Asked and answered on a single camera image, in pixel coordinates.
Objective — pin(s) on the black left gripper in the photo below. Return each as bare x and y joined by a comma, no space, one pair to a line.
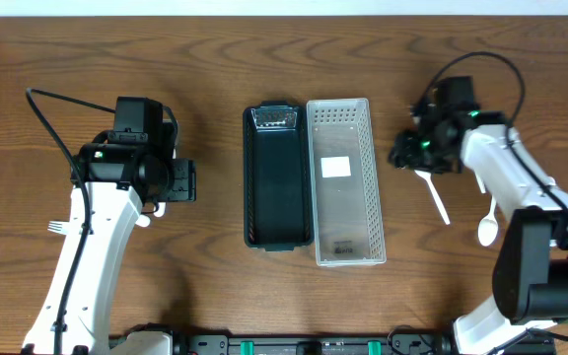
183,179

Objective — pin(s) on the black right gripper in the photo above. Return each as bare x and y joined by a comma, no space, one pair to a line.
408,145

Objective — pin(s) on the white plastic spoon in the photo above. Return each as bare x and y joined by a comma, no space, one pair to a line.
434,192
487,229
480,184

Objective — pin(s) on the white plastic fork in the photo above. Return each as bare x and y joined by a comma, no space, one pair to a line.
160,210
58,227
143,221

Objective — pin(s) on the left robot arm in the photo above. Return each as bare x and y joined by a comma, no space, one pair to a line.
133,164

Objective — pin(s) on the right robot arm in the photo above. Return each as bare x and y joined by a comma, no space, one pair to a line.
530,277

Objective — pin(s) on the black plastic basket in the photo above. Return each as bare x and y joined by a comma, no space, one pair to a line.
277,187

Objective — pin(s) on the white label in clear basket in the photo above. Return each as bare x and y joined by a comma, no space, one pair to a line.
335,167

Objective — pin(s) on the clear plastic basket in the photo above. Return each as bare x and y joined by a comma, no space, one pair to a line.
348,219

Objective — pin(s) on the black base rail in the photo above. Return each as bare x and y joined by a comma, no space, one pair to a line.
403,340

